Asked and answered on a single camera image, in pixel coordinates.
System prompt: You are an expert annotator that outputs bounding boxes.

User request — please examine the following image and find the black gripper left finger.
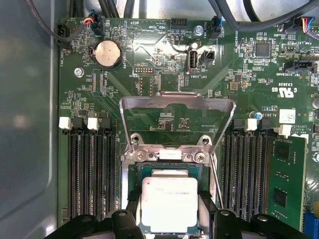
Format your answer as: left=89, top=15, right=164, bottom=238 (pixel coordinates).
left=51, top=190, right=143, bottom=239

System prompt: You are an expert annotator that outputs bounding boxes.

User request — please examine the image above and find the internal USB port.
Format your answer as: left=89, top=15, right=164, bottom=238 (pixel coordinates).
left=186, top=48, right=200, bottom=75

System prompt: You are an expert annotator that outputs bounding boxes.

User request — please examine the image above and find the silver CPU chip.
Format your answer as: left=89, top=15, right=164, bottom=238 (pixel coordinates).
left=139, top=167, right=201, bottom=236

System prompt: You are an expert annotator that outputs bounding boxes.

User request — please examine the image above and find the blue expansion slot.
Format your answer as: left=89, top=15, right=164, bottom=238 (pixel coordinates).
left=303, top=211, right=319, bottom=239

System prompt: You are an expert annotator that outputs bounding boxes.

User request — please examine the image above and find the green RAM stick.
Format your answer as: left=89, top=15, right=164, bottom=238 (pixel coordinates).
left=268, top=135, right=308, bottom=231

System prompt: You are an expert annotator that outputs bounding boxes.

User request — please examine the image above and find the black and silver PC case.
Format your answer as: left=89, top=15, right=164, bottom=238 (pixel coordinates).
left=0, top=0, right=319, bottom=239

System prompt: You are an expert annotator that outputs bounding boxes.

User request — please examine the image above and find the round coin battery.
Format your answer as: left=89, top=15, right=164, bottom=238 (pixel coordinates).
left=93, top=39, right=123, bottom=68

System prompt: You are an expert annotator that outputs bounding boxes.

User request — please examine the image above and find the metal socket cover frame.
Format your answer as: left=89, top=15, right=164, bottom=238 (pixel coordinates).
left=119, top=91, right=237, bottom=156

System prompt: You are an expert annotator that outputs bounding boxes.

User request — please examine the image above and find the black RAM slot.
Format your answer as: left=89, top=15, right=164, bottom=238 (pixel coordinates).
left=108, top=129, right=118, bottom=217
left=67, top=129, right=82, bottom=221
left=223, top=131, right=237, bottom=220
left=96, top=129, right=108, bottom=221
left=82, top=129, right=97, bottom=221
left=251, top=131, right=270, bottom=217
left=236, top=131, right=251, bottom=221

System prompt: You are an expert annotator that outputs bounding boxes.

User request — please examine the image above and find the gray cable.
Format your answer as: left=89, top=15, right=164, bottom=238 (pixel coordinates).
left=214, top=0, right=319, bottom=30
left=26, top=0, right=75, bottom=43

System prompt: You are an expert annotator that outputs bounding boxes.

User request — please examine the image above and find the green motherboard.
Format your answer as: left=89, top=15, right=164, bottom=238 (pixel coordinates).
left=58, top=16, right=319, bottom=239

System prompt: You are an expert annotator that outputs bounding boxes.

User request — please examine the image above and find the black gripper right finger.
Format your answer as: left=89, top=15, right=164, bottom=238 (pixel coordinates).
left=199, top=191, right=312, bottom=239

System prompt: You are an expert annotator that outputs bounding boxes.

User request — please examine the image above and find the thin wire locking lever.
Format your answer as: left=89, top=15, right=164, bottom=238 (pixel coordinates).
left=210, top=152, right=224, bottom=209

